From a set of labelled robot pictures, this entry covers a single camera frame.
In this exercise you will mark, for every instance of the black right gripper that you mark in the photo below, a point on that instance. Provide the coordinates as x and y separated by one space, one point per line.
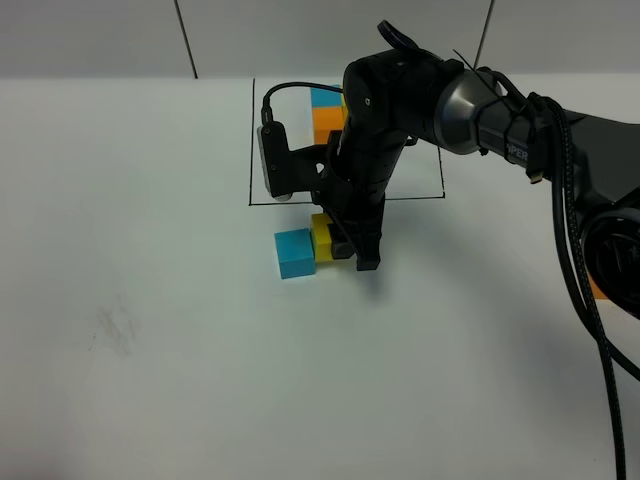
348 178

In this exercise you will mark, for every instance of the yellow cube block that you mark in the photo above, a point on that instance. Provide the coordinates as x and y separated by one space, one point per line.
321 237

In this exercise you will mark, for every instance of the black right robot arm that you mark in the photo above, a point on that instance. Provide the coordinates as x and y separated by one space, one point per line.
406 94

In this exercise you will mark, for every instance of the template orange cube block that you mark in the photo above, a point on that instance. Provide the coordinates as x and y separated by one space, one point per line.
325 120

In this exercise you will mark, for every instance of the template blue cube block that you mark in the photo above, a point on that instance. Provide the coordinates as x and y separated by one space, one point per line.
326 97

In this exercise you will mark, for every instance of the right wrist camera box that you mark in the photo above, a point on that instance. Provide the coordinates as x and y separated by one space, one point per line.
275 160

